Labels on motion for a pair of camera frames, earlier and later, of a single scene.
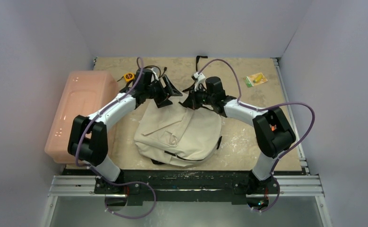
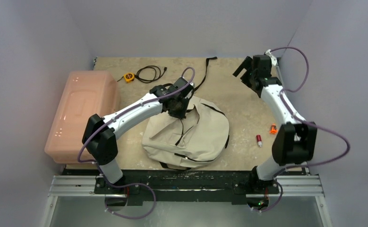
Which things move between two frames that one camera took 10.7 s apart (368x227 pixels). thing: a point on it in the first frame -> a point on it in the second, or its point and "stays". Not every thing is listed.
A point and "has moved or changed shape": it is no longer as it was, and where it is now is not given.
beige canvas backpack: [177, 133] has moved or changed shape
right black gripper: [193, 99] -> [249, 74]
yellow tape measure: [129, 76] stays
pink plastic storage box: [83, 91] stays
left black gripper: [163, 100] -> [182, 115]
